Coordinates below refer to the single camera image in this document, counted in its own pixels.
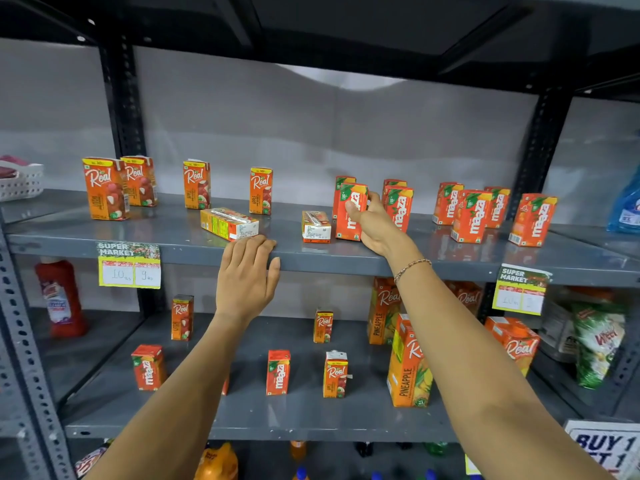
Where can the person's right hand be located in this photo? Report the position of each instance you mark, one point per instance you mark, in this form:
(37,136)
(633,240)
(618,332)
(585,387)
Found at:
(382,229)

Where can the person's left hand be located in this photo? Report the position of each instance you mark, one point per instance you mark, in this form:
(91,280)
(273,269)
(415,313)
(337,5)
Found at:
(245,289)

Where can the person's left little finger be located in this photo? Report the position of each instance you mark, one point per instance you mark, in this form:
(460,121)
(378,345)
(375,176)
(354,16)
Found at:
(227,259)

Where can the person's left middle finger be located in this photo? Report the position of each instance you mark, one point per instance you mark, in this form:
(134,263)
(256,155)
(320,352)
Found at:
(253,255)

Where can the person's right thumb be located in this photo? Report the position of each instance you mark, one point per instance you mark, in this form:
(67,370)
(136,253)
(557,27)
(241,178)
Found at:
(354,210)

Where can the person's left thumb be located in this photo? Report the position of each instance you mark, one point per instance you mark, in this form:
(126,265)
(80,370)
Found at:
(273,275)

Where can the orange mango juice carton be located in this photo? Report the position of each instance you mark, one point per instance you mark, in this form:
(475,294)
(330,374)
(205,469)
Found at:
(148,368)
(347,229)
(226,385)
(278,373)

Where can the person's right forearm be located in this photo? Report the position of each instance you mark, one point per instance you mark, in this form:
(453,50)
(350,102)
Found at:
(480,374)

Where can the person's left forearm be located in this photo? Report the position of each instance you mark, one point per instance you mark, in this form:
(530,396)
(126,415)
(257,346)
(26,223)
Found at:
(175,409)

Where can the grey metal shelving rack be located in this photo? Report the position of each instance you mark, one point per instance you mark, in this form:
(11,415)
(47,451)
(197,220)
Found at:
(320,254)

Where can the small lychee juice carton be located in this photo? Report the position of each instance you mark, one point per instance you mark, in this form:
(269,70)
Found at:
(335,375)
(323,327)
(182,318)

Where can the yellow shelf price tag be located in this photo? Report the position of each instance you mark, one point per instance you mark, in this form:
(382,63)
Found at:
(520,292)
(129,267)

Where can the large pineapple juice carton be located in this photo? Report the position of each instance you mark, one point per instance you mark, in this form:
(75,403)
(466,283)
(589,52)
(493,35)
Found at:
(407,369)
(382,314)

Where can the row of orange mango cartons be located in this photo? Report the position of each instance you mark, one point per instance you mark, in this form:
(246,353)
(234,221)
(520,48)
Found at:
(472,217)

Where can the row of orange lychee cartons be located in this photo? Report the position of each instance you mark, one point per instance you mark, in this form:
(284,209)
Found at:
(105,189)

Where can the large orange juice carton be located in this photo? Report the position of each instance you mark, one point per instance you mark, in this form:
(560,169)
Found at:
(517,344)
(467,296)

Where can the red cleaner bottle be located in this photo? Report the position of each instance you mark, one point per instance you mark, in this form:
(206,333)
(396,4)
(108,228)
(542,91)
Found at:
(61,299)

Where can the small orange drink bottle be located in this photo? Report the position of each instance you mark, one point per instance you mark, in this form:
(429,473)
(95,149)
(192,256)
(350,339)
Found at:
(298,449)

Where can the dark drink bottle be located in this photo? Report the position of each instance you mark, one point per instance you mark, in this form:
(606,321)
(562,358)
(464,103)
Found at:
(364,448)

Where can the large orange drink bottle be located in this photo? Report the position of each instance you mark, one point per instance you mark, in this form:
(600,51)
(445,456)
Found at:
(217,464)

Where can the blue capped bottle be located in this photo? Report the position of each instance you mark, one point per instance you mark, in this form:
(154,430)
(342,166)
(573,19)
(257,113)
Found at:
(301,474)

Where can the white plastic basket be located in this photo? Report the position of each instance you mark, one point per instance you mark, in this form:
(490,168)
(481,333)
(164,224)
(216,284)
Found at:
(22,184)

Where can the white plastic packet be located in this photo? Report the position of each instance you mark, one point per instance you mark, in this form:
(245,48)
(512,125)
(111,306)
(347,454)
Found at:
(555,329)

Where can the green drink bottle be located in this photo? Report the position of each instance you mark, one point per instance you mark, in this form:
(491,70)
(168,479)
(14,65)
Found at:
(436,447)

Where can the pink packet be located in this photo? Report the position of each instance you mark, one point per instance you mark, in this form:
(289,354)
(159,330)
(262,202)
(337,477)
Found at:
(11,162)

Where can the red printed snack packet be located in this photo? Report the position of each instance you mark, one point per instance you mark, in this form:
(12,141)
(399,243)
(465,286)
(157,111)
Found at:
(91,460)

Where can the blue liquid bottle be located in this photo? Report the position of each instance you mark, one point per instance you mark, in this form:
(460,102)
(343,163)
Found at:
(627,209)

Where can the green detergent packet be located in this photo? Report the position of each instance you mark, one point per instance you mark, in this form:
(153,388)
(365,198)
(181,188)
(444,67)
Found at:
(597,344)

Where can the white offer sign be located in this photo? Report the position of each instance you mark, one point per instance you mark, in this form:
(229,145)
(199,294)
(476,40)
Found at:
(607,444)

